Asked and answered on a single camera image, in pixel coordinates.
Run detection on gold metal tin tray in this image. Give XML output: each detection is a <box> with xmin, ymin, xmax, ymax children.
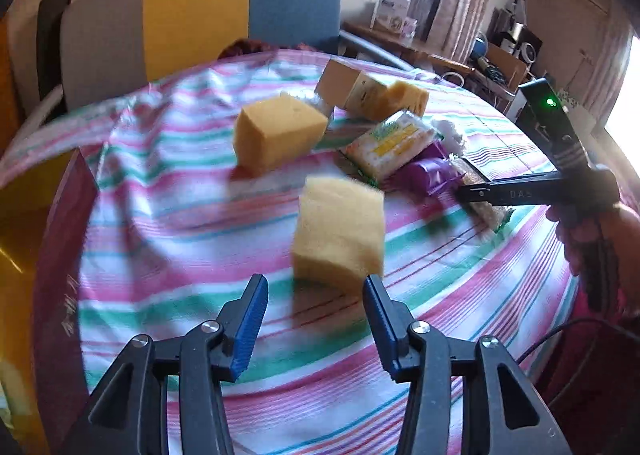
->
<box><xmin>0</xmin><ymin>147</ymin><xmax>101</xmax><ymax>455</ymax></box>

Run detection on large orange-yellow sponge block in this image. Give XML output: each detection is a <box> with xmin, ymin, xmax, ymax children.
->
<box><xmin>233</xmin><ymin>94</ymin><xmax>329</xmax><ymax>178</ymax></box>

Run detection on purple packet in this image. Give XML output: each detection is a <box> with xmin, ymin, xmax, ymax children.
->
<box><xmin>395</xmin><ymin>142</ymin><xmax>463</xmax><ymax>196</ymax></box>

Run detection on white cotton ball bag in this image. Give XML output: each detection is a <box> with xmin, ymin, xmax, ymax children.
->
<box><xmin>430</xmin><ymin>117</ymin><xmax>467</xmax><ymax>156</ymax></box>

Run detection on wooden wardrobe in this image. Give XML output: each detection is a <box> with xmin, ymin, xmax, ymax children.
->
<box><xmin>0</xmin><ymin>17</ymin><xmax>26</xmax><ymax>140</ymax></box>

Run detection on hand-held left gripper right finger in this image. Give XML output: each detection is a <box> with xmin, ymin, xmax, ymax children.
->
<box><xmin>362</xmin><ymin>275</ymin><xmax>573</xmax><ymax>455</ymax></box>

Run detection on small orange-yellow sponge block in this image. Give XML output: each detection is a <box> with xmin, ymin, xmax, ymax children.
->
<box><xmin>382</xmin><ymin>81</ymin><xmax>430</xmax><ymax>118</ymax></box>

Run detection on striped pink green tablecloth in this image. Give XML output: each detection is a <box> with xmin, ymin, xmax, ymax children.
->
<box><xmin>0</xmin><ymin>50</ymin><xmax>583</xmax><ymax>455</ymax></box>

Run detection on pale yellow sponge block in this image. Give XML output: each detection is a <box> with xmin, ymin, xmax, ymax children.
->
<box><xmin>291</xmin><ymin>176</ymin><xmax>386</xmax><ymax>293</ymax></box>

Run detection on grey yellow blue chair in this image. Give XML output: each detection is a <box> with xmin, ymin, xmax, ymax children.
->
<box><xmin>60</xmin><ymin>0</ymin><xmax>343</xmax><ymax>96</ymax></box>

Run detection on dark red patterned cloth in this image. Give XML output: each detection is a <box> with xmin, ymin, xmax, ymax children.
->
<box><xmin>219</xmin><ymin>37</ymin><xmax>332</xmax><ymax>59</ymax></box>

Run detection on white boxes on desk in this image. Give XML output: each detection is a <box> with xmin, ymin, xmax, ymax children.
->
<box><xmin>371</xmin><ymin>0</ymin><xmax>419</xmax><ymax>36</ymax></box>

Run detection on cardboard box with clutter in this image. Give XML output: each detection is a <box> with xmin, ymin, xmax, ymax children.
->
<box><xmin>484</xmin><ymin>42</ymin><xmax>534</xmax><ymax>92</ymax></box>

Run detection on yellow green packet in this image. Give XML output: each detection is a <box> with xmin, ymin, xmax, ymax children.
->
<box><xmin>342</xmin><ymin>110</ymin><xmax>436</xmax><ymax>184</ymax></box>

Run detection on small green white carton box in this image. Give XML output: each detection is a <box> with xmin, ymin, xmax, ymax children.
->
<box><xmin>316</xmin><ymin>60</ymin><xmax>388</xmax><ymax>118</ymax></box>

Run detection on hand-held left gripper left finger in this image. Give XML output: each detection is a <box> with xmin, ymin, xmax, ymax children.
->
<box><xmin>87</xmin><ymin>274</ymin><xmax>269</xmax><ymax>455</ymax></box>

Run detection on person's right hand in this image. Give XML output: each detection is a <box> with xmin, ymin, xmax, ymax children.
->
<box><xmin>546</xmin><ymin>202</ymin><xmax>640</xmax><ymax>317</ymax></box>

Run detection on wooden desk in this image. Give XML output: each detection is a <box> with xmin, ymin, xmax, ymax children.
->
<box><xmin>342</xmin><ymin>22</ymin><xmax>476</xmax><ymax>76</ymax></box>

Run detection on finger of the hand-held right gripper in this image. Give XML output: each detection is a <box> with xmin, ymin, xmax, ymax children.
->
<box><xmin>456</xmin><ymin>170</ymin><xmax>567</xmax><ymax>209</ymax></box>

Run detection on grey chair armrest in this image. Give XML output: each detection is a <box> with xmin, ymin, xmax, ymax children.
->
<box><xmin>339</xmin><ymin>31</ymin><xmax>417</xmax><ymax>72</ymax></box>

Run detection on white chair armrest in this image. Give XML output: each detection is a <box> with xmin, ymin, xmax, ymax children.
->
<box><xmin>19</xmin><ymin>84</ymin><xmax>67</xmax><ymax>136</ymax></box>

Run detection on black cable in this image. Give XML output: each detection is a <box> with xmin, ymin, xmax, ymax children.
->
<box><xmin>515</xmin><ymin>316</ymin><xmax>640</xmax><ymax>367</ymax></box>

